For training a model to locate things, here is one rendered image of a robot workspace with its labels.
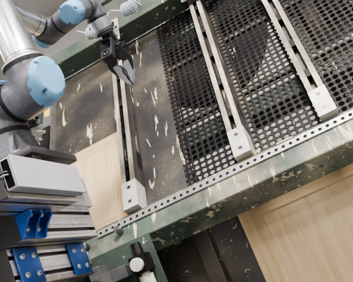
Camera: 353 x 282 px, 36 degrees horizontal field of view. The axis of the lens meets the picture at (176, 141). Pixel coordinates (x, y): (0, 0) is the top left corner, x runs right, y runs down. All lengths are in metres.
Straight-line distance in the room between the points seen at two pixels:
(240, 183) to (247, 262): 0.37
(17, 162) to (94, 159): 1.20
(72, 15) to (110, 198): 0.71
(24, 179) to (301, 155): 0.93
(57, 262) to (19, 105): 0.41
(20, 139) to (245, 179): 0.73
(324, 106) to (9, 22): 0.99
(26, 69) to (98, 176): 0.89
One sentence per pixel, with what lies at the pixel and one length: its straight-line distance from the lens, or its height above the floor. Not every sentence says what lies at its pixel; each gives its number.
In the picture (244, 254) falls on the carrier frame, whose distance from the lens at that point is 2.02.
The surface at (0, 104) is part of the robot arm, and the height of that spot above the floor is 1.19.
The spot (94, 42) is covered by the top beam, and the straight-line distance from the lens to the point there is 2.77.
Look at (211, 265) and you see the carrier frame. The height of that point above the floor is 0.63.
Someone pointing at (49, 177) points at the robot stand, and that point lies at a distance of 1.19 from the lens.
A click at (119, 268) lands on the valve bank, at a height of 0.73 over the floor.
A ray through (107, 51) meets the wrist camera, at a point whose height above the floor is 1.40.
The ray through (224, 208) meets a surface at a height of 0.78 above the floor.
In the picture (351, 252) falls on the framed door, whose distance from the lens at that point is 1.96.
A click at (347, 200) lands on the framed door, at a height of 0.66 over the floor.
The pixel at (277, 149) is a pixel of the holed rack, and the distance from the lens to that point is 1.78.
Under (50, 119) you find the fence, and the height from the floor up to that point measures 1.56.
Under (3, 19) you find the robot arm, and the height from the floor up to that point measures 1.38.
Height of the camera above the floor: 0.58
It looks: 15 degrees up
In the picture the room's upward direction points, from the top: 23 degrees counter-clockwise
